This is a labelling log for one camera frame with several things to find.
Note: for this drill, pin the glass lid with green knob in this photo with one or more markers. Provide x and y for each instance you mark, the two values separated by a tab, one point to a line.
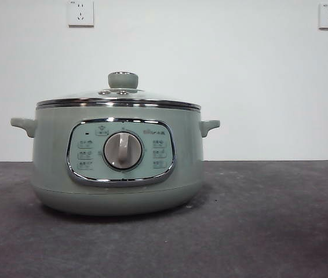
122	81

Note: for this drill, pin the pale green electric cooking pot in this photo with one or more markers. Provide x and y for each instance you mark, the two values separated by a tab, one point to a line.
51	150

